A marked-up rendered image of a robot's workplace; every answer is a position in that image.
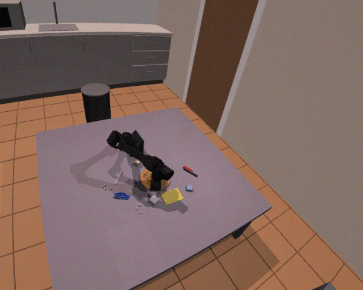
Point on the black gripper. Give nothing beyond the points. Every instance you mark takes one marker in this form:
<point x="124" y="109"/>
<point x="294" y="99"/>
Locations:
<point x="155" y="183"/>

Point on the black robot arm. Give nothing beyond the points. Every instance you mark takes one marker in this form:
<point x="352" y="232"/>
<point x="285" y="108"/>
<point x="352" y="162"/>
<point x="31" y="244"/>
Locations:
<point x="151" y="163"/>

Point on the brown round bead board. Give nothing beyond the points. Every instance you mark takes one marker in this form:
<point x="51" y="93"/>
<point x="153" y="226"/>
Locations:
<point x="145" y="175"/>

